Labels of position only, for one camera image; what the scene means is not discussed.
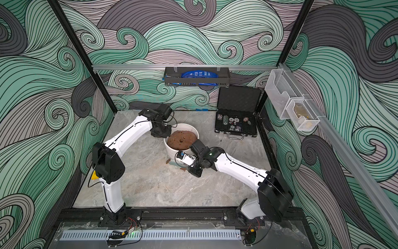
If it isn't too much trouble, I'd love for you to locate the yellow toy block piece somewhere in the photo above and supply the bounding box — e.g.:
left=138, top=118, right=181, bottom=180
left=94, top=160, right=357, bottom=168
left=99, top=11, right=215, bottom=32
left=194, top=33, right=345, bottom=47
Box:
left=91, top=170, right=98, bottom=180

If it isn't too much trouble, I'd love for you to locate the aluminium wall rail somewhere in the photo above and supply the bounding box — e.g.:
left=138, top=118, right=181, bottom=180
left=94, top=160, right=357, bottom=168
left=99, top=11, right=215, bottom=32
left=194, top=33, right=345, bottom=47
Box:
left=92, top=63, right=277, bottom=72
left=278, top=63, right=398, bottom=237

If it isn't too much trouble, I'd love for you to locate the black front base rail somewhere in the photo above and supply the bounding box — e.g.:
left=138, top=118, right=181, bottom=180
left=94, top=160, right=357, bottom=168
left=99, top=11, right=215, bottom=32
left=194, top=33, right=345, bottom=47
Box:
left=58, top=206, right=305, bottom=222

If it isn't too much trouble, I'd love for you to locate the black open poker chip case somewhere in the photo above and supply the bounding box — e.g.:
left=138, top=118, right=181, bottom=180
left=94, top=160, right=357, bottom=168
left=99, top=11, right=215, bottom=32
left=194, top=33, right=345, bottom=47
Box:
left=214, top=86, right=262, bottom=140

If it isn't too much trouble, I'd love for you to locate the white perforated cable duct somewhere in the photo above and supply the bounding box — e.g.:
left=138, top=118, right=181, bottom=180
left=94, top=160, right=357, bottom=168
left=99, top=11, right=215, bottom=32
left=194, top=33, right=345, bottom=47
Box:
left=59, top=229, right=241, bottom=241

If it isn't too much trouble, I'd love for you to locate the black wall tray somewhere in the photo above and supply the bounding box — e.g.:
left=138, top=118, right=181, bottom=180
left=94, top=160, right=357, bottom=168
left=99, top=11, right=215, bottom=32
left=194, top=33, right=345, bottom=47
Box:
left=163, top=67, right=231, bottom=87

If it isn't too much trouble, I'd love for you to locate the white ceramic pot with mud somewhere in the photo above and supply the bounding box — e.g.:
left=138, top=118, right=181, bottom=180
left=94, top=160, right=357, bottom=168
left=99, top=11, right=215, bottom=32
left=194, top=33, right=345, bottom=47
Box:
left=163, top=123, right=200, bottom=163

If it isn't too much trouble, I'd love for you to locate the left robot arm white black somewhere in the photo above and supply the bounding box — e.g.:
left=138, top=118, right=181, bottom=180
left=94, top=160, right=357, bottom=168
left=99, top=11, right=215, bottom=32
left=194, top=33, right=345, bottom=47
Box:
left=92, top=104, right=173, bottom=223

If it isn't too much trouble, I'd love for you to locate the large clear wall bin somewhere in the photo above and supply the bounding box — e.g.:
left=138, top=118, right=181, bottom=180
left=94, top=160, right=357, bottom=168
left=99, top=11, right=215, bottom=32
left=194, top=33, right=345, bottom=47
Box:
left=265, top=68, right=304, bottom=120

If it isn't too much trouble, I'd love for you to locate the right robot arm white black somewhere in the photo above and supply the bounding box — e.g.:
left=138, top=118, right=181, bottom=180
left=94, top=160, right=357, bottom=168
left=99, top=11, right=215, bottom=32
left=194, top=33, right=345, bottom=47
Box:
left=175, top=140, right=293, bottom=222

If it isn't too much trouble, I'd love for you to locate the aluminium wall rail back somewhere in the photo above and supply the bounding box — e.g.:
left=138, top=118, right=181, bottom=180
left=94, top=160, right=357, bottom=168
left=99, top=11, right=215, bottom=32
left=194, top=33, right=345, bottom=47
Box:
left=92, top=63, right=277, bottom=72

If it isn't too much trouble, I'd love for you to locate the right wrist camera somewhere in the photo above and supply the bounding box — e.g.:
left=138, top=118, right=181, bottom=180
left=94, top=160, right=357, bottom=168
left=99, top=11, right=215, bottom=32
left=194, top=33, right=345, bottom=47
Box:
left=175, top=151, right=196, bottom=168

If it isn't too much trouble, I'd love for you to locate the aluminium wall rail right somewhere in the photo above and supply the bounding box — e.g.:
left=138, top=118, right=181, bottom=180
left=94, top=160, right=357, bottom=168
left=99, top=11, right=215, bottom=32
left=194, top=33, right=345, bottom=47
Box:
left=278, top=63, right=398, bottom=237

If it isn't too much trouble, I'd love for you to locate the small clear wall bin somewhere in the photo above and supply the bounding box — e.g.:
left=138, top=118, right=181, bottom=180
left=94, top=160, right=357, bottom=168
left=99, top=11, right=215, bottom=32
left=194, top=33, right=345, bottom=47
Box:
left=286, top=98, right=320, bottom=132

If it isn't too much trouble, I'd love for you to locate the blue cable coil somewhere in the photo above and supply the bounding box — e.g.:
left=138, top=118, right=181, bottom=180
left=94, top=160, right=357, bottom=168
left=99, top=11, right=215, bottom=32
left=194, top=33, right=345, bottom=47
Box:
left=181, top=70, right=219, bottom=79

